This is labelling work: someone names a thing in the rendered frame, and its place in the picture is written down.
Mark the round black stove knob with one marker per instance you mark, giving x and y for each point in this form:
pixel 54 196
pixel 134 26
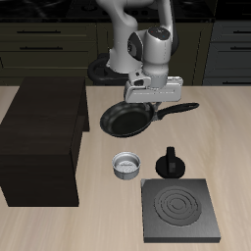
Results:
pixel 170 166

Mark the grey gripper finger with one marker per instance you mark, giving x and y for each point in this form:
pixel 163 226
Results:
pixel 146 104
pixel 157 106

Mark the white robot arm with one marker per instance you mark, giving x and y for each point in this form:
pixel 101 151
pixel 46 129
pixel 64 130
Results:
pixel 122 36

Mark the small grey fluted dish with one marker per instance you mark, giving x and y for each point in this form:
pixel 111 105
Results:
pixel 126 165

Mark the flat black base plate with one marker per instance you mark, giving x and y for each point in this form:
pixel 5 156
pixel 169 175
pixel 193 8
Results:
pixel 94 72

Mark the dark wooden cabinet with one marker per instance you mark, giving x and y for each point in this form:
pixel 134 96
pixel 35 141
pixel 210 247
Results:
pixel 39 137

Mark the dark grey kitchen cupboard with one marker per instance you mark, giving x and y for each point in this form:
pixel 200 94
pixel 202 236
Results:
pixel 228 55

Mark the black frying pan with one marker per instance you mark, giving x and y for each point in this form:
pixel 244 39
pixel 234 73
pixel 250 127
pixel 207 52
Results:
pixel 129 122

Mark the dark grey stove plate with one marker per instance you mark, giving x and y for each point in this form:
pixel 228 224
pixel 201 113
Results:
pixel 179 209

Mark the dark olive kitchen cupboards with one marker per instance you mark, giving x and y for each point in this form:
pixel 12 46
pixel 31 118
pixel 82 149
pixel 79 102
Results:
pixel 49 52

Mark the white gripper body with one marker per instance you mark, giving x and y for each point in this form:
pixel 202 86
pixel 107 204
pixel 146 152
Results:
pixel 153 94

